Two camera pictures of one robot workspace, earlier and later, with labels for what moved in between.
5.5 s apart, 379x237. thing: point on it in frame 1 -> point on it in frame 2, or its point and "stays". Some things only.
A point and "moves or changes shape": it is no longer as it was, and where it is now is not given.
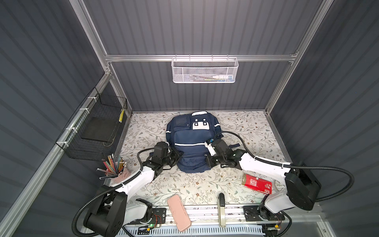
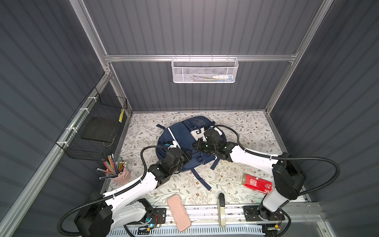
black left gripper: (174, 151) -> (185, 156)
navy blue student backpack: (189, 132) moves or changes shape
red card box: (257, 183) stays
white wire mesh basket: (204, 70) stays
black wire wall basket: (92, 133) stays
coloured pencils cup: (115, 170) stays
